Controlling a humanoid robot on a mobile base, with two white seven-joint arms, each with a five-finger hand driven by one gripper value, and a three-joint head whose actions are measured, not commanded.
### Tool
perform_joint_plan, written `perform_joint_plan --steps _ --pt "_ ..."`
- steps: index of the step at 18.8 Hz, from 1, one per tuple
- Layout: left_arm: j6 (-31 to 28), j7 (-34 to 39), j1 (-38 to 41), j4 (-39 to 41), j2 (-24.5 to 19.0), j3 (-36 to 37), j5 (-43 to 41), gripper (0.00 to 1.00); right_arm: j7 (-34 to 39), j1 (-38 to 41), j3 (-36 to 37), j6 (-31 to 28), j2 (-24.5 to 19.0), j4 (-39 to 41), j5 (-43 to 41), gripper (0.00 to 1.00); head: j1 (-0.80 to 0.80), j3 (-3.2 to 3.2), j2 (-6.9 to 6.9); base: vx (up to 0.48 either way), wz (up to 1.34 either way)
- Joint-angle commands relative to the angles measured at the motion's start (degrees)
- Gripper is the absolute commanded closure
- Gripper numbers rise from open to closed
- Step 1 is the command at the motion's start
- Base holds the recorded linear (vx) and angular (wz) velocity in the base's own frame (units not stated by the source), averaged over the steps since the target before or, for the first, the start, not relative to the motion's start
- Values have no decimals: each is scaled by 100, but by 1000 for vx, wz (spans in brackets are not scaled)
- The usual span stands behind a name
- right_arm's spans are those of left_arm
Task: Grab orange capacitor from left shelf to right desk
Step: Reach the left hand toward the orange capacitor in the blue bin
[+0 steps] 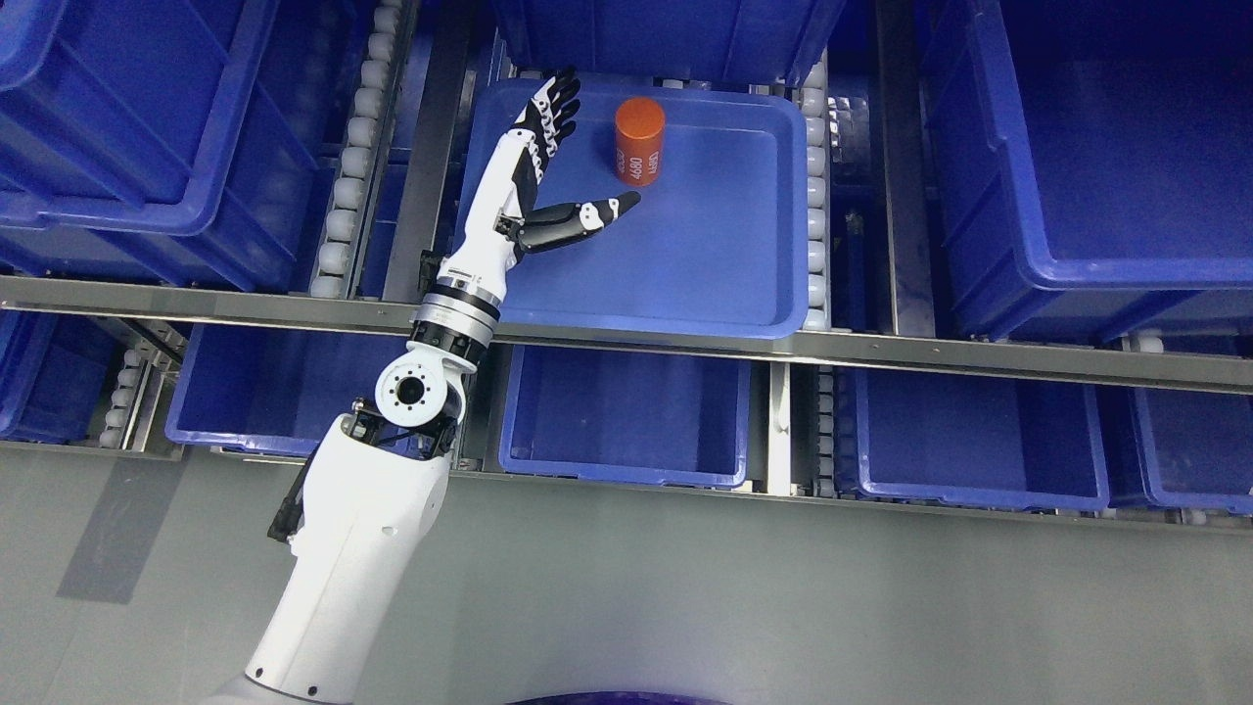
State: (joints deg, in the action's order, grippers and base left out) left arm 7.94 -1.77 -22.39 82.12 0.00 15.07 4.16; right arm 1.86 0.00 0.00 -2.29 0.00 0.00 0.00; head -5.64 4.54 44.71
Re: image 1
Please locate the blue bin far left lower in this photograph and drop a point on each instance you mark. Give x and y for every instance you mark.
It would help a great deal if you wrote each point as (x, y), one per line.
(53, 370)

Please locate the blue bin far right lower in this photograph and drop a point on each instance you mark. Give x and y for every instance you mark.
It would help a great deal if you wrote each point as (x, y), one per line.
(1191, 450)

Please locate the blue bin top centre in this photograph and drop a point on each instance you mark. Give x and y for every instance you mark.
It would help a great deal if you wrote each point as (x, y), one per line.
(732, 42)

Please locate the blue bin lower centre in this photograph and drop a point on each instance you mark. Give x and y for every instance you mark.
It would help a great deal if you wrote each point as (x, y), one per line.
(632, 418)

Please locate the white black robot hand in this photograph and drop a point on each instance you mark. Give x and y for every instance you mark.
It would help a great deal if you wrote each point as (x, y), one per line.
(504, 223)

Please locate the shallow blue tray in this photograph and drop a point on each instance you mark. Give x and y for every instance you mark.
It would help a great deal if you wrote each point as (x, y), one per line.
(719, 244)

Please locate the white roller track left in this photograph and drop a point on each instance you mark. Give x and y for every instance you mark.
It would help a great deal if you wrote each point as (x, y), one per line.
(342, 231)

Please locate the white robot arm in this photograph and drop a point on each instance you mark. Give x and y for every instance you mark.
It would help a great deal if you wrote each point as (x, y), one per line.
(365, 508)

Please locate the orange cylindrical capacitor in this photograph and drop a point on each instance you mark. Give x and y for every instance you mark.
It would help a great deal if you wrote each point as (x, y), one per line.
(639, 124)

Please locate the large blue bin upper right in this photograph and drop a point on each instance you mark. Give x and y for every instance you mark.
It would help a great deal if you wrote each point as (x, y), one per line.
(1094, 166)

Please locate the large blue bin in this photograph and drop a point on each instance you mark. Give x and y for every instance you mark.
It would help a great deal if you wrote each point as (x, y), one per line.
(1094, 166)
(164, 142)

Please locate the white roller track right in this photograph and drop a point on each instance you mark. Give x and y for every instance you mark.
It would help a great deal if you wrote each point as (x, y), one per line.
(812, 98)

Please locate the white roller track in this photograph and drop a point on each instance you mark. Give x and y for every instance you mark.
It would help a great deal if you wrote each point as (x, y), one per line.
(812, 98)
(342, 231)

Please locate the steel shelf front rail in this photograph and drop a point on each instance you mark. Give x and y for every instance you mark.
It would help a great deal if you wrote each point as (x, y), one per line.
(1120, 368)

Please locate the large blue bin upper left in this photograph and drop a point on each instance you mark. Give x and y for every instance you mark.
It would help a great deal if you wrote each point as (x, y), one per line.
(164, 142)

